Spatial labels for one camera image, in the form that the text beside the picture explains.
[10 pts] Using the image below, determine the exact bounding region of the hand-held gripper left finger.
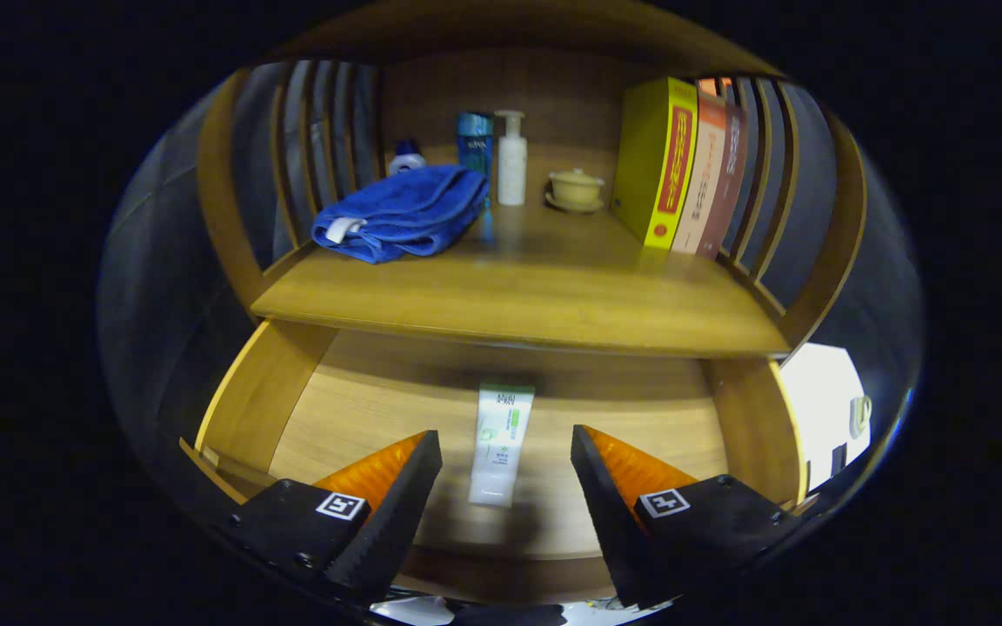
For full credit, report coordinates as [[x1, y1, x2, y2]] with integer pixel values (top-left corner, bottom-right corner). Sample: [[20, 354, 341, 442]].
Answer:
[[214, 430, 444, 605]]

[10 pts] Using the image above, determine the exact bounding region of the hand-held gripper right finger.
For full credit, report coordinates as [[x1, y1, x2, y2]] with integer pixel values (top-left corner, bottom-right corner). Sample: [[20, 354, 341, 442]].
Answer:
[[571, 424, 806, 609]]

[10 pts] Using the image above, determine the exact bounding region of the wooden drawer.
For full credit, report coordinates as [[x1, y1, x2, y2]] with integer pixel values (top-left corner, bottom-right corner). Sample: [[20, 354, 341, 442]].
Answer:
[[179, 317, 819, 605]]

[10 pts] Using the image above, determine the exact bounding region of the white green tube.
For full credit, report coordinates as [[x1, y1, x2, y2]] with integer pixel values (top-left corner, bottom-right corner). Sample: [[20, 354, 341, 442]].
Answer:
[[468, 383, 537, 508]]

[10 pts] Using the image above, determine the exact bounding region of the wooden cabinet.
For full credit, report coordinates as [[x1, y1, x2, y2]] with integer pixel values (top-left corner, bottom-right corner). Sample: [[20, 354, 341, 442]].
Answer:
[[179, 4, 869, 605]]

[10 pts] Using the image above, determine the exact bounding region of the white table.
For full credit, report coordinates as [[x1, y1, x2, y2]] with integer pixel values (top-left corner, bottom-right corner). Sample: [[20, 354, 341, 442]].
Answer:
[[779, 343, 874, 492]]

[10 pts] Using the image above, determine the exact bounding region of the yellow saucer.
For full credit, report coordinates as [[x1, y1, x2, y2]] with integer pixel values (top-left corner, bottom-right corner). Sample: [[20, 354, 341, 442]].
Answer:
[[544, 191, 606, 214]]

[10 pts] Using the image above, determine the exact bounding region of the blue folded towel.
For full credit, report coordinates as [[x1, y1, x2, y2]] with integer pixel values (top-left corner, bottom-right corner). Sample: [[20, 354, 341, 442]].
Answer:
[[311, 164, 491, 264]]

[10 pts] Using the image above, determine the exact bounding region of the yellow lidded teacup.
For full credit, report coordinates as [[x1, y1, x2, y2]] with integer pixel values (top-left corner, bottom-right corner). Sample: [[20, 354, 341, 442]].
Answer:
[[550, 169, 605, 206]]

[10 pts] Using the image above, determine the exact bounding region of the brown book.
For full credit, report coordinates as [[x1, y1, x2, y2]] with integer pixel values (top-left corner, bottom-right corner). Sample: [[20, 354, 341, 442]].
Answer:
[[696, 103, 749, 260]]

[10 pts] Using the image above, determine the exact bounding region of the orange book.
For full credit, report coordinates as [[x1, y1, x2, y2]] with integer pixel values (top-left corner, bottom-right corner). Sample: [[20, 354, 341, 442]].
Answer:
[[671, 90, 727, 255]]

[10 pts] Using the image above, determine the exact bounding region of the yellow book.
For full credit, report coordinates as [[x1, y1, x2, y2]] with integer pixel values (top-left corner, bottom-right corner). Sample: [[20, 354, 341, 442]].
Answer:
[[611, 77, 698, 250]]

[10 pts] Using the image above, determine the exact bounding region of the white pump bottle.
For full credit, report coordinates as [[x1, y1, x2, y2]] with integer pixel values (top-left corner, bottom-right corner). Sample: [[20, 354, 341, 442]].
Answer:
[[494, 110, 528, 207]]

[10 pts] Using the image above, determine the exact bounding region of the small white blue-capped bottle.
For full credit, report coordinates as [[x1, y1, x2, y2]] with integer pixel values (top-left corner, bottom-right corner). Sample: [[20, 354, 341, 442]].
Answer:
[[388, 139, 427, 176]]

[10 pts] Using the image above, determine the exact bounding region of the blue bottle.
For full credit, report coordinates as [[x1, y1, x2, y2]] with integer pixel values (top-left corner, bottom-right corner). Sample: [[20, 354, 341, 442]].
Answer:
[[456, 111, 495, 210]]

